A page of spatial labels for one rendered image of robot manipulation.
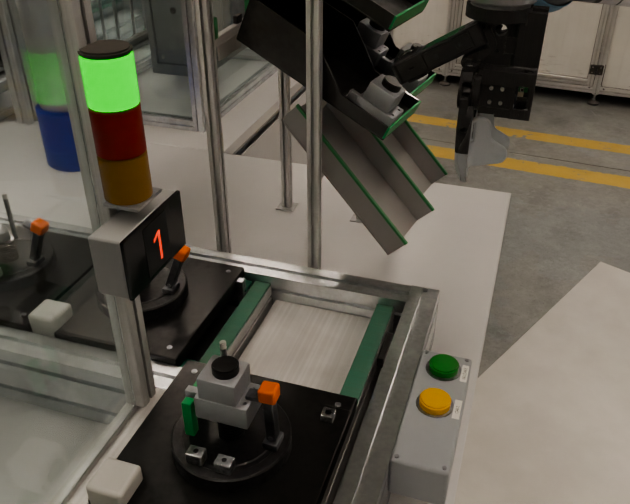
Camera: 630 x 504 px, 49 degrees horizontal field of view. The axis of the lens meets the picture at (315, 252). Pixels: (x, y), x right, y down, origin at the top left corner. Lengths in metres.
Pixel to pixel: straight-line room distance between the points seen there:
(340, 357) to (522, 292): 1.88
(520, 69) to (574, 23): 4.04
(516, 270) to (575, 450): 1.99
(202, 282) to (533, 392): 0.54
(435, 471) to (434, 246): 0.67
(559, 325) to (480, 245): 0.27
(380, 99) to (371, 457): 0.51
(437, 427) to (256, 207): 0.81
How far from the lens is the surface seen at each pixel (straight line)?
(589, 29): 4.85
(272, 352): 1.05
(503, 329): 2.65
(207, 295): 1.08
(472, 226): 1.50
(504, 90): 0.81
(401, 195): 1.23
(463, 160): 0.84
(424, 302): 1.08
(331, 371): 1.01
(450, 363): 0.96
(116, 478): 0.81
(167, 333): 1.02
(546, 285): 2.93
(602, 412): 1.12
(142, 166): 0.72
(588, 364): 1.19
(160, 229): 0.77
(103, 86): 0.68
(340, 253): 1.37
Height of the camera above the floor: 1.60
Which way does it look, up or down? 32 degrees down
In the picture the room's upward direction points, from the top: straight up
